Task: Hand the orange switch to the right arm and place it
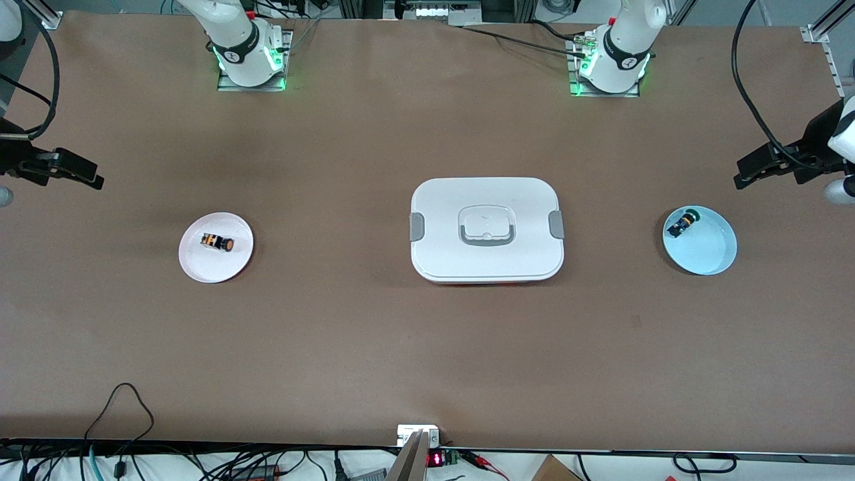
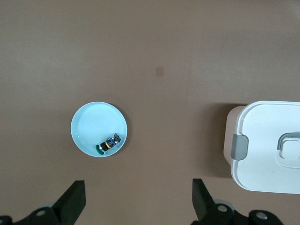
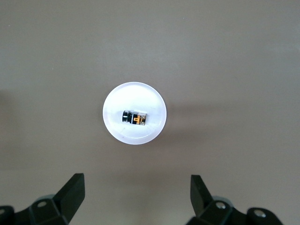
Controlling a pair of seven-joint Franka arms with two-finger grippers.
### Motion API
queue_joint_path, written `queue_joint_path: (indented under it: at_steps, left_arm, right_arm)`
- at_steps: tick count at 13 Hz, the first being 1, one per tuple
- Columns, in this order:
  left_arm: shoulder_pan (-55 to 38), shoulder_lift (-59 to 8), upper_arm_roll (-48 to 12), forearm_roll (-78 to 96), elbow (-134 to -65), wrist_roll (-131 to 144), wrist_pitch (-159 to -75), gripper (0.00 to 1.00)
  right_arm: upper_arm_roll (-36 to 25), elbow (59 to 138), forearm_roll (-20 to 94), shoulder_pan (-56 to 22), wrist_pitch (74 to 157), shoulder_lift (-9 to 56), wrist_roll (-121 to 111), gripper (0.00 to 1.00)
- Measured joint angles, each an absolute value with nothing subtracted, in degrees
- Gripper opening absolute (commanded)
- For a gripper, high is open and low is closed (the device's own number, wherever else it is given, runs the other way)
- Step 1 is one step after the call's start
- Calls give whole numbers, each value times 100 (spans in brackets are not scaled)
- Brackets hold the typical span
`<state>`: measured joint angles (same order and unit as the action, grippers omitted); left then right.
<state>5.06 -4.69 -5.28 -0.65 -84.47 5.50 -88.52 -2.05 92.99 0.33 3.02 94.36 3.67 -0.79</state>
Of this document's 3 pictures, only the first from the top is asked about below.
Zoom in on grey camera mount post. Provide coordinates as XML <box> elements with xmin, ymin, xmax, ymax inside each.
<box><xmin>386</xmin><ymin>431</ymin><xmax>430</xmax><ymax>481</ymax></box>

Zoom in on white lidded container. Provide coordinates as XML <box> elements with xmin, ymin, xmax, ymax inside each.
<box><xmin>409</xmin><ymin>176</ymin><xmax>566</xmax><ymax>287</ymax></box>

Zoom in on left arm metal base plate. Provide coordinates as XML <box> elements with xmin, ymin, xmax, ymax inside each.
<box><xmin>568</xmin><ymin>37</ymin><xmax>642</xmax><ymax>99</ymax></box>

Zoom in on pink round plate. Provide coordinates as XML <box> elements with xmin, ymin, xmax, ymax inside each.
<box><xmin>178</xmin><ymin>212</ymin><xmax>254</xmax><ymax>284</ymax></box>

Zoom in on lit control unit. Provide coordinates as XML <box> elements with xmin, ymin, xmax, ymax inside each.
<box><xmin>384</xmin><ymin>0</ymin><xmax>482</xmax><ymax>26</ymax></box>

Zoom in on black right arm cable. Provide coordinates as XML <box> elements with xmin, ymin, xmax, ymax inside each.
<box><xmin>0</xmin><ymin>0</ymin><xmax>61</xmax><ymax>141</ymax></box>

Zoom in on thin black looped cable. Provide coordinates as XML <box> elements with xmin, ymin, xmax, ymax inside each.
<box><xmin>83</xmin><ymin>382</ymin><xmax>156</xmax><ymax>443</ymax></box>

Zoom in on light blue round plate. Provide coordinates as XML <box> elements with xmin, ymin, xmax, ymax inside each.
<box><xmin>662</xmin><ymin>205</ymin><xmax>737</xmax><ymax>276</ymax></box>

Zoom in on brown cardboard box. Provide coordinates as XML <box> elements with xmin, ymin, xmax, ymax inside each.
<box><xmin>531</xmin><ymin>454</ymin><xmax>583</xmax><ymax>481</ymax></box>

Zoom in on black coiled cable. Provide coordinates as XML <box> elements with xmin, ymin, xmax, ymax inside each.
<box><xmin>673</xmin><ymin>453</ymin><xmax>737</xmax><ymax>474</ymax></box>

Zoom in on red clip wires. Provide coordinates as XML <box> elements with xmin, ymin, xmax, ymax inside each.
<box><xmin>461</xmin><ymin>451</ymin><xmax>510</xmax><ymax>480</ymax></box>

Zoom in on aluminium frame profile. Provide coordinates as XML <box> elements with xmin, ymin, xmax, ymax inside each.
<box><xmin>23</xmin><ymin>0</ymin><xmax>64</xmax><ymax>31</ymax></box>
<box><xmin>800</xmin><ymin>0</ymin><xmax>855</xmax><ymax>79</ymax></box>

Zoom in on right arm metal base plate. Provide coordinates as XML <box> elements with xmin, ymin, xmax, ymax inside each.
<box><xmin>217</xmin><ymin>30</ymin><xmax>293</xmax><ymax>92</ymax></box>

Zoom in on black cable on table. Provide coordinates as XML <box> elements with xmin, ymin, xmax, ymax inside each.
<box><xmin>460</xmin><ymin>20</ymin><xmax>592</xmax><ymax>55</ymax></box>

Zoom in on black table edge rail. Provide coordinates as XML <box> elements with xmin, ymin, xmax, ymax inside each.
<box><xmin>0</xmin><ymin>438</ymin><xmax>855</xmax><ymax>463</ymax></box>

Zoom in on white mounting bracket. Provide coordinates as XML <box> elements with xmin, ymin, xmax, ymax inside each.
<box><xmin>397</xmin><ymin>425</ymin><xmax>440</xmax><ymax>447</ymax></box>

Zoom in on green push-button switch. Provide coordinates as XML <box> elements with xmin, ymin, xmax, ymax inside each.
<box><xmin>668</xmin><ymin>208</ymin><xmax>701</xmax><ymax>238</ymax></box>

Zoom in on black power adapter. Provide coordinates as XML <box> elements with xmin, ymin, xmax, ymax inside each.
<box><xmin>230</xmin><ymin>463</ymin><xmax>281</xmax><ymax>480</ymax></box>

